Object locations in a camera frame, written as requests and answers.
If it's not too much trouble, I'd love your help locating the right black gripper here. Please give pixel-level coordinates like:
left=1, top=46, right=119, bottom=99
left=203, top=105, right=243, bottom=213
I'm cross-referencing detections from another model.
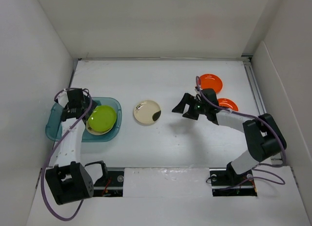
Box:
left=172, top=93, right=208, bottom=120

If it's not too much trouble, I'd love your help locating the beige plate with flowers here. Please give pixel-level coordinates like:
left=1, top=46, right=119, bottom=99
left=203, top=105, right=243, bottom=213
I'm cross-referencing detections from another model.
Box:
left=86, top=120, right=114, bottom=135

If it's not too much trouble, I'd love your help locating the green plate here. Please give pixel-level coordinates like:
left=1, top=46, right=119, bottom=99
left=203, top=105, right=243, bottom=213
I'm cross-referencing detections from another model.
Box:
left=87, top=105, right=117, bottom=133

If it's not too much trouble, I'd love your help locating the beige plate with black patch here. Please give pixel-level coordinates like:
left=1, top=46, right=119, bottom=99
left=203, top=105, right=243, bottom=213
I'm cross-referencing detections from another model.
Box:
left=133, top=100, right=161, bottom=126

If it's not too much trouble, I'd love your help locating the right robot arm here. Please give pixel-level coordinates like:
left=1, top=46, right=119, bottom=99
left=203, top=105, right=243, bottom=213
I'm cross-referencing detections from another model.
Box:
left=172, top=89, right=287, bottom=188

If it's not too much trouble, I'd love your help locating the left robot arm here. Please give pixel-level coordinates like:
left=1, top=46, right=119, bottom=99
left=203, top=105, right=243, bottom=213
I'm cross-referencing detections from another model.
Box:
left=45, top=88, right=109, bottom=205

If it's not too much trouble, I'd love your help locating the teal plastic bin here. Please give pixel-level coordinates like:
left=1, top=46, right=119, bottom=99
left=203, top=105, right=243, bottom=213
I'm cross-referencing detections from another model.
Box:
left=45, top=97, right=122, bottom=142

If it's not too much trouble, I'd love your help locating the orange plate upper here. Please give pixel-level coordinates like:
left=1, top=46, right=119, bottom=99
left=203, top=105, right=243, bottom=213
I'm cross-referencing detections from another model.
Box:
left=197, top=74, right=223, bottom=94

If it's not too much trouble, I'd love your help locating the orange plate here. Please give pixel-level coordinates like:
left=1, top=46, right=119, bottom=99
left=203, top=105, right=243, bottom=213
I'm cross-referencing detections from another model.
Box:
left=197, top=74, right=223, bottom=94
left=218, top=98, right=239, bottom=112

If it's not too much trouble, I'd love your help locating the orange plate lower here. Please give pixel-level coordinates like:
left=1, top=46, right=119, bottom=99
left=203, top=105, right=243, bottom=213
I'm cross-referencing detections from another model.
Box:
left=218, top=98, right=239, bottom=112

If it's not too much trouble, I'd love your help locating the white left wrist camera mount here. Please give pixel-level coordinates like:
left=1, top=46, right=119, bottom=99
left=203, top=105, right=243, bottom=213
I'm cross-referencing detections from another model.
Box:
left=54, top=89, right=69, bottom=108

